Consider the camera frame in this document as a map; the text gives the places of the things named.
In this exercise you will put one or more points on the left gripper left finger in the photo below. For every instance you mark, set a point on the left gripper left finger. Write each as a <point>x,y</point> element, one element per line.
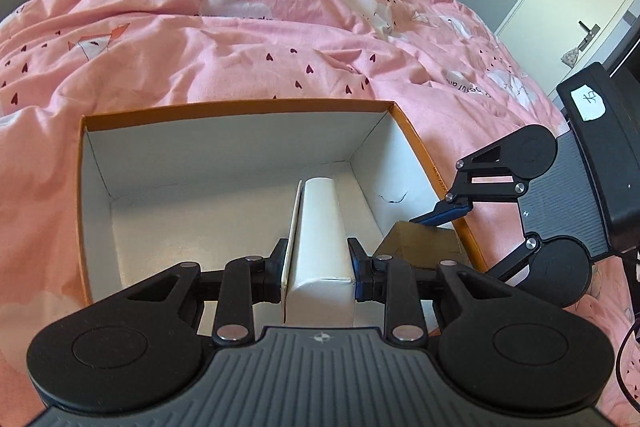
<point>245,282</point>

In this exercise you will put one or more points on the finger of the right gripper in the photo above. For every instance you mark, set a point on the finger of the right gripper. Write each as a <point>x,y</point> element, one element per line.
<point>498,172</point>
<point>559,270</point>

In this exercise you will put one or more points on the white rectangular box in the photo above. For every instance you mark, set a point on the white rectangular box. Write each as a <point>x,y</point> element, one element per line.
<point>317,281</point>

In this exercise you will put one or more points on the small brown cardboard box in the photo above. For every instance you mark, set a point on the small brown cardboard box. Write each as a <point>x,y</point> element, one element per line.
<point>423,247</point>

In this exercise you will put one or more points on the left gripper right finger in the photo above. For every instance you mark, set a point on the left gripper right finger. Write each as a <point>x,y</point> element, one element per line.
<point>390,281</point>

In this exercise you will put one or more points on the orange cardboard storage box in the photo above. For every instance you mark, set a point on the orange cardboard storage box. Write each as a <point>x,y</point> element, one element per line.
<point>210,182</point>

